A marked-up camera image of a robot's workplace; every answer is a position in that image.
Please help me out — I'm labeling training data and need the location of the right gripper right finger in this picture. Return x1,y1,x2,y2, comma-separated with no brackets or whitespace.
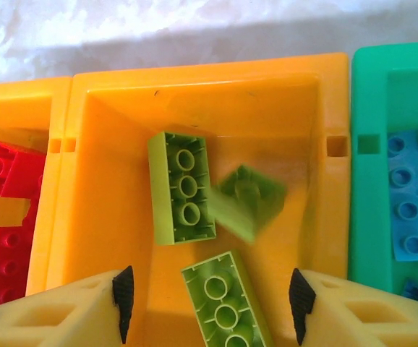
289,267,418,347

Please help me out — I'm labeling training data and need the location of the small green lego brick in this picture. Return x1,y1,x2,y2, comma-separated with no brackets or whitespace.
208,164,288,243

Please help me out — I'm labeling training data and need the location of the long blue lego brick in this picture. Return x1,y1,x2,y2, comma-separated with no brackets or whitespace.
385,128,418,262

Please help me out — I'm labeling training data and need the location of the orange plastic bin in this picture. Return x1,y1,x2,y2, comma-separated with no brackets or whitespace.
26,52,351,347
0,77,74,315

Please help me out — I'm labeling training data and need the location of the green plastic bin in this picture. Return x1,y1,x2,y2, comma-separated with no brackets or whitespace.
348,41,418,315

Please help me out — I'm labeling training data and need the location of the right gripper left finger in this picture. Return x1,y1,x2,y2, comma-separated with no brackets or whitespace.
0,265,136,347

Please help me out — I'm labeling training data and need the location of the long green lego brick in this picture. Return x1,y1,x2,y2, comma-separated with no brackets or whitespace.
147,131,218,247
181,249,275,347

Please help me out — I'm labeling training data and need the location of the long red lego brick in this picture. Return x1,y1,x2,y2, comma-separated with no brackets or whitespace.
0,200,40,312

